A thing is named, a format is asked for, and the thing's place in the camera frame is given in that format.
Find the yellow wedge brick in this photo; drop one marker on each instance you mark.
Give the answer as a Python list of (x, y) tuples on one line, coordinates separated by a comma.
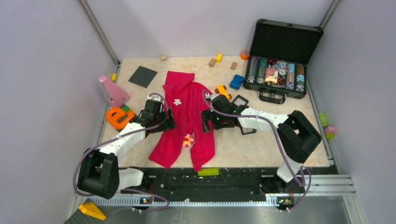
[(91, 209)]

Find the orange plastic toy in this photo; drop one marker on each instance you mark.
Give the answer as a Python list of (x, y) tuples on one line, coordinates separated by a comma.
[(118, 118)]

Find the pink flower brooch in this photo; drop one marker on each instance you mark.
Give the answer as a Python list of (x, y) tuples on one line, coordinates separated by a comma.
[(188, 141)]

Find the pink plastic piece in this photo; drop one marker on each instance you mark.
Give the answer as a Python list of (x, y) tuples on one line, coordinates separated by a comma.
[(114, 94)]

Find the magenta garment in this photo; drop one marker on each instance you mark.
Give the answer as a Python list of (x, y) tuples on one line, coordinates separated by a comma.
[(187, 117)]

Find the black poker chip case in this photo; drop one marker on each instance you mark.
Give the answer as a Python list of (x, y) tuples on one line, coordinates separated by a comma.
[(284, 46)]

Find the small yellow block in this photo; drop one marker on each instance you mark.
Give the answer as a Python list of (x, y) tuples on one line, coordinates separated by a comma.
[(114, 77)]

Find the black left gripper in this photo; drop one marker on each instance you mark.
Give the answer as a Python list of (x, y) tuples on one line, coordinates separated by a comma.
[(169, 125)]

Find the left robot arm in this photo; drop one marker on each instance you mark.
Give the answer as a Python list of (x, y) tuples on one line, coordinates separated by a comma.
[(99, 173)]

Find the orange object behind case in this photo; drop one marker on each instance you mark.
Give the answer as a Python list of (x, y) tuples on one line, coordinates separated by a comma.
[(244, 55)]

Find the dark grey building baseplate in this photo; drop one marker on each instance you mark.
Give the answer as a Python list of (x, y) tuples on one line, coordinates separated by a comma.
[(142, 76)]

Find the green flat brick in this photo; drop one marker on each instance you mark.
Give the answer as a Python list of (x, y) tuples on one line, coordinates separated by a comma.
[(208, 172)]

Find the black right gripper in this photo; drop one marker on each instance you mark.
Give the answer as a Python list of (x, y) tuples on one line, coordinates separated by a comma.
[(207, 115)]

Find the playing card box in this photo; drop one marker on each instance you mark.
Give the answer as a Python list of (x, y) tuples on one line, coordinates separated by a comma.
[(271, 76)]

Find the yellow toy car red wheels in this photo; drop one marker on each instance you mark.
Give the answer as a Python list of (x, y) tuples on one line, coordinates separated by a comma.
[(221, 89)]

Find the green pink toy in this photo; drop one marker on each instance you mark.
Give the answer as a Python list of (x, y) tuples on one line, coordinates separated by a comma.
[(329, 131)]

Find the blue toy car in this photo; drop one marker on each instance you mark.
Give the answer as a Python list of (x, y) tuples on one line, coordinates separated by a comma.
[(236, 82)]

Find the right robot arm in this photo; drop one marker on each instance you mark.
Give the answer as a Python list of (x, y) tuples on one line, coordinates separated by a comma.
[(294, 134)]

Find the white silver brooch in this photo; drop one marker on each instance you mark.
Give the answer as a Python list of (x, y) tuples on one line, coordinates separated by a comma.
[(177, 101)]

